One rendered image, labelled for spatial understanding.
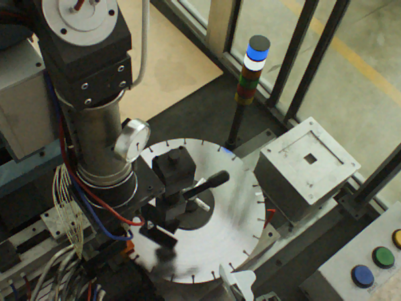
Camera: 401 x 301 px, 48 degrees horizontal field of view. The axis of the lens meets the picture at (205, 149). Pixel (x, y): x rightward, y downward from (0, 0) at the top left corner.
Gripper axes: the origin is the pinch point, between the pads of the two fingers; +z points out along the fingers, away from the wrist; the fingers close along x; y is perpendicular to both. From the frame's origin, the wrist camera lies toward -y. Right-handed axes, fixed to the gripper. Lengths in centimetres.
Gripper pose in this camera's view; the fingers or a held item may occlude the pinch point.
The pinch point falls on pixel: (221, 290)
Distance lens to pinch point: 97.0
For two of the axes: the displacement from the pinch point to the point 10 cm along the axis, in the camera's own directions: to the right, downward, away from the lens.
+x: -1.5, -8.5, -5.0
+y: 8.9, -3.4, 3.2
